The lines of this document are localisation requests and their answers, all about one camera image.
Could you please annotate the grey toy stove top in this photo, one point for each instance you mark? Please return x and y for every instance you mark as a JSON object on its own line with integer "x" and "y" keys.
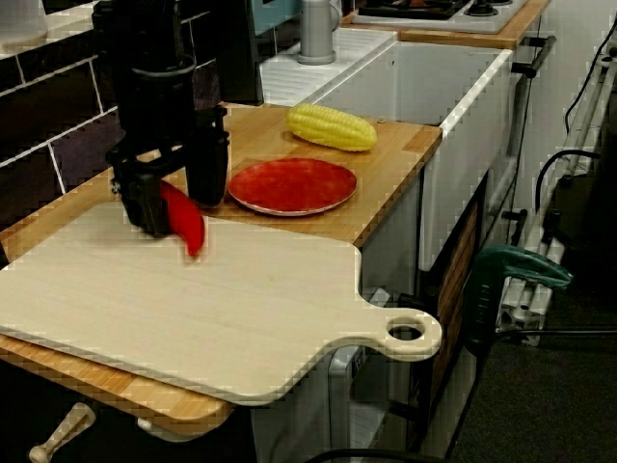
{"x": 482, "y": 21}

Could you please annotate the dark tiled kitchen hutch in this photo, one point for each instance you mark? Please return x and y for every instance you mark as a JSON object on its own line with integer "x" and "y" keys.
{"x": 48, "y": 120}

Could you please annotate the light metal frame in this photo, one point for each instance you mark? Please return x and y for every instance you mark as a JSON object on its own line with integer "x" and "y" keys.
{"x": 525, "y": 299}

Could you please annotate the light wooden cutting board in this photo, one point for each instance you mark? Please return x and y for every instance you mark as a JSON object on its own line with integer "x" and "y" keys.
{"x": 193, "y": 313}

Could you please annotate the green clamp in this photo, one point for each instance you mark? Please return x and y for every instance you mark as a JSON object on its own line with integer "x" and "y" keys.
{"x": 520, "y": 263}

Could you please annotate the red round plate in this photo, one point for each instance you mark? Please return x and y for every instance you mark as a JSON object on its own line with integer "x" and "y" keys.
{"x": 294, "y": 190}

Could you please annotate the grey metal cylinder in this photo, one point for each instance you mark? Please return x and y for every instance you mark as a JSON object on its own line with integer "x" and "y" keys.
{"x": 315, "y": 34}

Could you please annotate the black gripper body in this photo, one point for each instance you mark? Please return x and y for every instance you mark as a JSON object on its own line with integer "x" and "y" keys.
{"x": 159, "y": 116}

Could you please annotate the white container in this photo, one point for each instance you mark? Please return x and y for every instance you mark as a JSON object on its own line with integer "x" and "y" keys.
{"x": 19, "y": 24}

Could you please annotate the red toy pepper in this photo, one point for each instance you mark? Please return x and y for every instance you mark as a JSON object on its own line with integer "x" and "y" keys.
{"x": 190, "y": 226}

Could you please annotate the teal plastic bin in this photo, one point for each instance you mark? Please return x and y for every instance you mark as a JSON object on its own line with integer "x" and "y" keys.
{"x": 277, "y": 14}

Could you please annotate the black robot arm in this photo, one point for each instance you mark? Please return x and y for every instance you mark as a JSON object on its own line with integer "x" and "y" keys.
{"x": 140, "y": 34}

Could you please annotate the grey appliance door panel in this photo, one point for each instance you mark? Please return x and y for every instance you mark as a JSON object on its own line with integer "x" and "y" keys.
{"x": 340, "y": 410}

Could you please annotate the yellow toy corn cob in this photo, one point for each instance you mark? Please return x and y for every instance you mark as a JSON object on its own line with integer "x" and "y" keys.
{"x": 337, "y": 128}

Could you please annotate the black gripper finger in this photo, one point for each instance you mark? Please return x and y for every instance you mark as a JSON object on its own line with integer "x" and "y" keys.
{"x": 207, "y": 171}
{"x": 144, "y": 207}

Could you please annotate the white toy kitchen unit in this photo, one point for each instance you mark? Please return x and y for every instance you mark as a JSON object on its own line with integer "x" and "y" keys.
{"x": 410, "y": 77}

